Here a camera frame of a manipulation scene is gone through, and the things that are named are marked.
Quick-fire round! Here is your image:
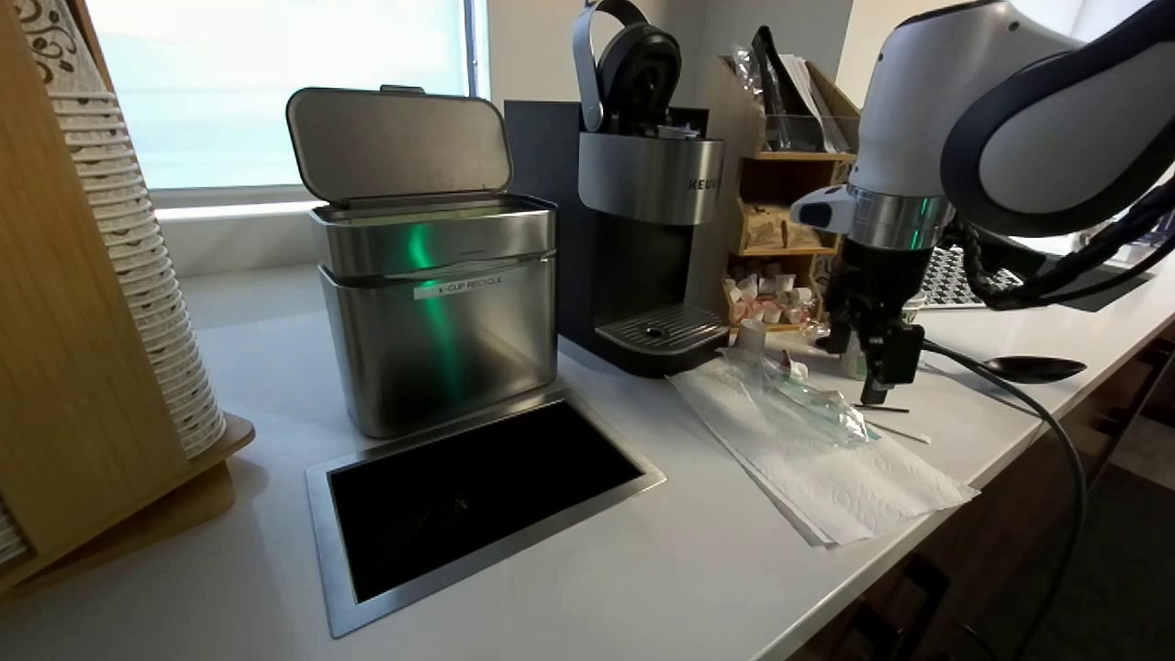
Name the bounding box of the wooden cup dispenser stand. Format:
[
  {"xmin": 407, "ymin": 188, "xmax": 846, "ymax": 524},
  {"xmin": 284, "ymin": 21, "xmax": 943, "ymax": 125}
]
[{"xmin": 0, "ymin": 0, "xmax": 254, "ymax": 595}]

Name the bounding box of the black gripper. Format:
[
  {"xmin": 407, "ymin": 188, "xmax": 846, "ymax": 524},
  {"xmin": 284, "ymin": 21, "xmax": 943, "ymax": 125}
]
[{"xmin": 824, "ymin": 240, "xmax": 929, "ymax": 409}]

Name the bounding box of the steel countertop bin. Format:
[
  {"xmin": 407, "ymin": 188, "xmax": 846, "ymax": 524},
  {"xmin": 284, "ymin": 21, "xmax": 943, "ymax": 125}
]
[{"xmin": 285, "ymin": 90, "xmax": 556, "ymax": 440}]

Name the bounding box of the thin black straw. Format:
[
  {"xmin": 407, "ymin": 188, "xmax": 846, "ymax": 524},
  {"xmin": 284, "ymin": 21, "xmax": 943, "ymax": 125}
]
[{"xmin": 870, "ymin": 418, "xmax": 934, "ymax": 449}]

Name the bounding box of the black plastic spoon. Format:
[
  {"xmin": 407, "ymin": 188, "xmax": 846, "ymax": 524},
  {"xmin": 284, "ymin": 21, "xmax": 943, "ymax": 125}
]
[{"xmin": 924, "ymin": 346, "xmax": 1086, "ymax": 384}]

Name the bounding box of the checkered calibration board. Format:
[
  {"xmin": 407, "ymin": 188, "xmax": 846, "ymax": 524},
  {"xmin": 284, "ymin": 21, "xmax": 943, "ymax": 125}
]
[{"xmin": 910, "ymin": 248, "xmax": 982, "ymax": 311}]

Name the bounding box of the stack of paper cups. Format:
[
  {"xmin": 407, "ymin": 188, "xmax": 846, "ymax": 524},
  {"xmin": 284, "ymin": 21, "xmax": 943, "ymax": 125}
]
[{"xmin": 8, "ymin": 0, "xmax": 229, "ymax": 461}]

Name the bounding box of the wooden condiment organizer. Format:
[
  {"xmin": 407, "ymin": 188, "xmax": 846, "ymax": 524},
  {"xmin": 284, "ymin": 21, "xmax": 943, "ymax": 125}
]
[{"xmin": 727, "ymin": 26, "xmax": 852, "ymax": 337}]

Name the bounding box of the clear plastic straw bag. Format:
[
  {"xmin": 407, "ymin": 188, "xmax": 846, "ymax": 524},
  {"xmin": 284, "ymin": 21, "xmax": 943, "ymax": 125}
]
[{"xmin": 673, "ymin": 331, "xmax": 975, "ymax": 548}]

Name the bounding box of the black coffee machine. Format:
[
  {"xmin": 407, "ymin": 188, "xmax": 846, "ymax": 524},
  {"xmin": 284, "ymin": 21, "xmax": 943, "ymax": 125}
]
[{"xmin": 508, "ymin": 0, "xmax": 727, "ymax": 379}]

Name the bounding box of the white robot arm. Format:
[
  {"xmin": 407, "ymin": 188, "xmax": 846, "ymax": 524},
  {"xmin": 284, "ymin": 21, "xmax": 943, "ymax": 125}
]
[{"xmin": 790, "ymin": 0, "xmax": 1175, "ymax": 403}]

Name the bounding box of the dark green cable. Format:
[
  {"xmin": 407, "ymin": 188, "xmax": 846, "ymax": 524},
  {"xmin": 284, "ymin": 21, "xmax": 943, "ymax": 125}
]
[{"xmin": 913, "ymin": 337, "xmax": 1093, "ymax": 661}]

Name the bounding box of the countertop trash opening frame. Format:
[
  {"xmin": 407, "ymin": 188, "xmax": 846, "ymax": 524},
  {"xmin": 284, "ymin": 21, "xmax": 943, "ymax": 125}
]
[{"xmin": 304, "ymin": 401, "xmax": 661, "ymax": 638}]

